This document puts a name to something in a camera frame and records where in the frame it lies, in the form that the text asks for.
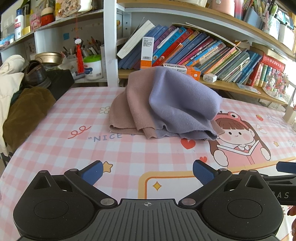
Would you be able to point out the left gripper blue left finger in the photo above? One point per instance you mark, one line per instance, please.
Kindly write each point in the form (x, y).
(92, 173)

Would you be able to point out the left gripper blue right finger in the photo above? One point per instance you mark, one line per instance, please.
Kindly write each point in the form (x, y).
(203, 172)

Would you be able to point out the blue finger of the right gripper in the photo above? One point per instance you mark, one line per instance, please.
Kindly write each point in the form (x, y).
(286, 167)

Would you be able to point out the purple and mauve knit sweater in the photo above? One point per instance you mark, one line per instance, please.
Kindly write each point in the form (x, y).
(160, 102)

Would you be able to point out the pink checkered cartoon tablecloth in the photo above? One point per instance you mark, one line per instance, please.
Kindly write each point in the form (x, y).
(75, 133)

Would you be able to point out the beige pen holder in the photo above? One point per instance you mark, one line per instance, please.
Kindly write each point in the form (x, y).
(290, 114)

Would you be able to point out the brown garment pile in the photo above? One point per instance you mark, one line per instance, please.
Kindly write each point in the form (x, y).
(28, 110)

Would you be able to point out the white charger plug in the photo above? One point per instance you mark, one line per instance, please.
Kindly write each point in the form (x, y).
(210, 78)

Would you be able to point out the lying usmile toothpaste box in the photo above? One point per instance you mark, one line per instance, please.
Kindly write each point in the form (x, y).
(188, 70)

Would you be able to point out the white green-lidded jar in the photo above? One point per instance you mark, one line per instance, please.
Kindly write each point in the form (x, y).
(92, 67)

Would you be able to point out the red dictionaries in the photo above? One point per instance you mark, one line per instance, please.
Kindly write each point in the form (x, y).
(263, 68)

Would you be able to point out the red tassel ornament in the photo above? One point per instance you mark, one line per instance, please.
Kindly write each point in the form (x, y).
(78, 41)

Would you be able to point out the black bag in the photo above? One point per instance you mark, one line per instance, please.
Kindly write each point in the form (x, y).
(57, 81)

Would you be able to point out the white wooden bookshelf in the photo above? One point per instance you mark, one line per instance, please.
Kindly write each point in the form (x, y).
(122, 17)

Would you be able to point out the row of colourful books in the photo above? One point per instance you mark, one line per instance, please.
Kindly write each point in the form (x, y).
(189, 45)

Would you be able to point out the cream white jacket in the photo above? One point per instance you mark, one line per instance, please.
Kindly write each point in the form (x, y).
(11, 78)

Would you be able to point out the upright usmile toothpaste box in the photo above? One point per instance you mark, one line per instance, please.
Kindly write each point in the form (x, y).
(147, 52)

